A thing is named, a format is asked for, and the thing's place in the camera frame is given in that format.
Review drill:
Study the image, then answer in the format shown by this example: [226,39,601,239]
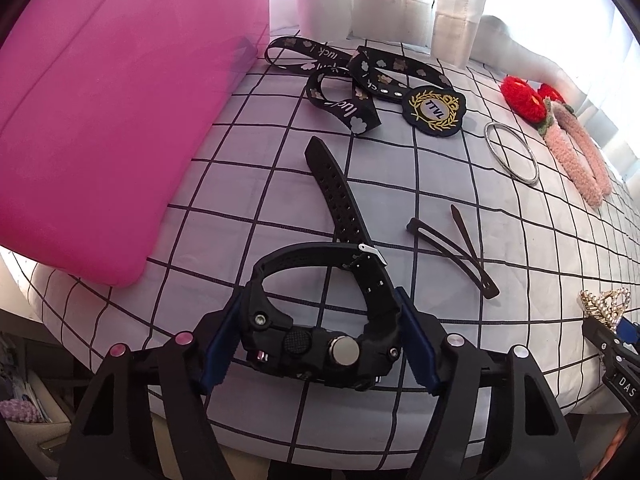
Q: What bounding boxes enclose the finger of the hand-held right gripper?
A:
[581,317,623,367]
[615,319,640,348]

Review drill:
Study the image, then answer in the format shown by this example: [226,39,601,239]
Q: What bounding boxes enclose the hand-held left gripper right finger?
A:
[392,287,585,480]

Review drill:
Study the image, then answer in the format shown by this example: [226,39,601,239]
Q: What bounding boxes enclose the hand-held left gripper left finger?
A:
[57,291,247,480]

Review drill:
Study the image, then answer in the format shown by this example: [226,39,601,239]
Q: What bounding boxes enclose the pearl crown hair clip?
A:
[579,287,633,332]

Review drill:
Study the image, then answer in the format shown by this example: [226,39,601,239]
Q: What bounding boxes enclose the black wrist watch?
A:
[239,136,404,394]

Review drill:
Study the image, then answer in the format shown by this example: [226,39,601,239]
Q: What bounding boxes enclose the black hair clip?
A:
[406,204,501,301]

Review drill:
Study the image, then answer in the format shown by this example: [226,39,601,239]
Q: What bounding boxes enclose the silver bangle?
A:
[484,121,538,181]
[487,125,541,185]

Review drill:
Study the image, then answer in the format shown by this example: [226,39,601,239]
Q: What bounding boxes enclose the white checked bed sheet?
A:
[0,35,640,467]

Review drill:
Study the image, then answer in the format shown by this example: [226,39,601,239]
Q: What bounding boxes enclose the pink headband with red flowers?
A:
[500,75,614,210]

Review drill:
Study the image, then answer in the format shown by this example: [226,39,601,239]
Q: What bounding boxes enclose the pale purple fluffy thing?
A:
[0,399,45,423]

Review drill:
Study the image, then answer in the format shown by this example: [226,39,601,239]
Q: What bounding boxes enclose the black embroidered badge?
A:
[402,87,467,136]

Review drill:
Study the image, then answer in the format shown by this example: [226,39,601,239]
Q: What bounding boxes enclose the pink plastic box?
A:
[0,0,273,289]

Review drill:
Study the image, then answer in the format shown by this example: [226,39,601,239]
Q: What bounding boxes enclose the white curtain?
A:
[267,0,640,111]

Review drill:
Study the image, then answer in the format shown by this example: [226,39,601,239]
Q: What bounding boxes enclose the black flower print lanyard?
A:
[265,36,454,137]

